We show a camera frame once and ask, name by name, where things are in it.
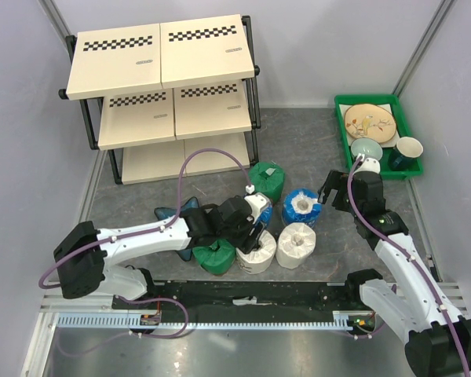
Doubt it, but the bird-painted ceramic plate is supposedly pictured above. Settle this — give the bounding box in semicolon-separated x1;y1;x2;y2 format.
344;104;396;144

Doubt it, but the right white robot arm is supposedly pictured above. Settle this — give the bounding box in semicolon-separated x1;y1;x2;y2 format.
318;170;471;376

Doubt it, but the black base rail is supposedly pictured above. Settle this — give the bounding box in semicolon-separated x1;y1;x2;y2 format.
111;279;378;327

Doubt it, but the slotted cable duct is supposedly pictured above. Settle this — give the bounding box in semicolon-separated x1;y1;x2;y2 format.
57;307;363;331

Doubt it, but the blue roll left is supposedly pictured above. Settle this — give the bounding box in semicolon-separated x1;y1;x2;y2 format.
259;199;273;229

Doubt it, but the green plastic tray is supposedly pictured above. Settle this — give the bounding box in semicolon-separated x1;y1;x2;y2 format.
334;94;423;180

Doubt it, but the celadon ceramic bowl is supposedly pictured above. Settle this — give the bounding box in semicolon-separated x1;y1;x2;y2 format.
350;137;383;161

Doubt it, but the blue roll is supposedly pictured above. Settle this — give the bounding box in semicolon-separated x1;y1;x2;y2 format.
282;188;322;228
259;199;273;229

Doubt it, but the blue roll right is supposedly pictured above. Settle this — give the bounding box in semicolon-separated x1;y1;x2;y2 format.
282;188;322;228

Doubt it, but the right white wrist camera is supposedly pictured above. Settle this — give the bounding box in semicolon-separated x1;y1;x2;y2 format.
354;154;381;174

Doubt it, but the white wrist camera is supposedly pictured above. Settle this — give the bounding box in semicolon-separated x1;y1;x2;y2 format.
354;154;381;174
244;185;271;220

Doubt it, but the plain white roll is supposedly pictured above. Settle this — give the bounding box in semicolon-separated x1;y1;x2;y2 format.
276;222;316;269

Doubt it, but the dark green white-lined cup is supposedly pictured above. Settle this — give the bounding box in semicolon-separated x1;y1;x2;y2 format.
388;137;424;171

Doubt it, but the green roll front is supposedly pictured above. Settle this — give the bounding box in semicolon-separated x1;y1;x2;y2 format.
192;240;236;276

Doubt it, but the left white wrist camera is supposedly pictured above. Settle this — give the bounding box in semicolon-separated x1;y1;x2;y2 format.
244;185;271;220

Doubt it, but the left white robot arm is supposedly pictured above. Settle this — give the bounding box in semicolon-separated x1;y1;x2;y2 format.
53;193;270;309

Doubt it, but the beige three-tier shelf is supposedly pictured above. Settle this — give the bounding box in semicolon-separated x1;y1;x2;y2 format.
58;14;261;185

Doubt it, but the green roll near shelf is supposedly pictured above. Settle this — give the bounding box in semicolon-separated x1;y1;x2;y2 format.
248;162;286;203

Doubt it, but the blue star-shaped dish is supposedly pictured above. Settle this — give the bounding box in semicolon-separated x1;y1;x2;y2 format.
154;196;199;262

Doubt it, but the white cartoon-print roll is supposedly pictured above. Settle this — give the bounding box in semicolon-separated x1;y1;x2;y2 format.
235;230;277;275

